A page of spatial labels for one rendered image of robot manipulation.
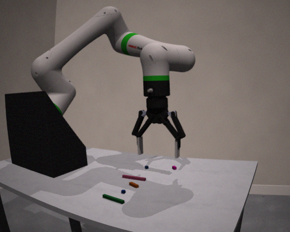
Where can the orange rod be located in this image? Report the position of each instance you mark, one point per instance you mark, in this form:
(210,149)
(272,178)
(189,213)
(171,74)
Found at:
(133,185)

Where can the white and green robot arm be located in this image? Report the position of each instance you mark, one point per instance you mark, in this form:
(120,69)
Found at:
(157,58)

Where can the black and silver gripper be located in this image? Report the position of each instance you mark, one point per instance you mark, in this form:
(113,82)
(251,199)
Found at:
(157,112)

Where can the dark green rod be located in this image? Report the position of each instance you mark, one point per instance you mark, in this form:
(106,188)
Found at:
(113,198)

